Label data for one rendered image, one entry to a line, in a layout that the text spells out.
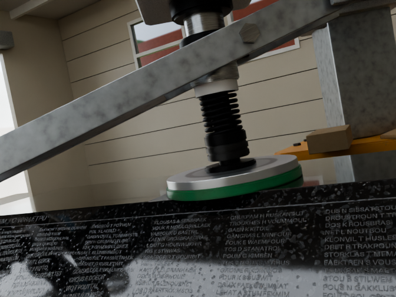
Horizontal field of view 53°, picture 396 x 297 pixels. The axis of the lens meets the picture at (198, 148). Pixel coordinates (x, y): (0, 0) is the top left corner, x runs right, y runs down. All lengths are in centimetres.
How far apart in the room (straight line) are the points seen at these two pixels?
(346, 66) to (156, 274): 92
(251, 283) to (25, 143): 37
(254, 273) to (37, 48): 931
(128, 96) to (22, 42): 891
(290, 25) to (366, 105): 72
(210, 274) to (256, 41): 33
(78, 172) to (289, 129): 506
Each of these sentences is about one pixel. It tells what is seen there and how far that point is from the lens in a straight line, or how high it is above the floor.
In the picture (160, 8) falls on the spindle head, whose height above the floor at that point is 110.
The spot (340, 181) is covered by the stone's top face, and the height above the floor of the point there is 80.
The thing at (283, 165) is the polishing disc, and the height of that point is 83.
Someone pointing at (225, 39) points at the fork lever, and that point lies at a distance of 60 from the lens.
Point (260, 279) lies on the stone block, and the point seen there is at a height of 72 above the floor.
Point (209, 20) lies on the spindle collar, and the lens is 63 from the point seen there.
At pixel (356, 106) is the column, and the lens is 130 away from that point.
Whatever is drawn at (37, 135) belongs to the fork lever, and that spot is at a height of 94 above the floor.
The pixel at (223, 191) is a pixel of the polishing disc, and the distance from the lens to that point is 54.
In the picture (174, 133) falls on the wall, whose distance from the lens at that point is 810.
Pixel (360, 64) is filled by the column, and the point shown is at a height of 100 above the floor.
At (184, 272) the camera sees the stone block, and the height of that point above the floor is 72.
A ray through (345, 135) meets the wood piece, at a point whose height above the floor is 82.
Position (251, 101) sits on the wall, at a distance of 724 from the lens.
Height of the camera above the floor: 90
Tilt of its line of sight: 3 degrees down
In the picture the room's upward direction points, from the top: 11 degrees counter-clockwise
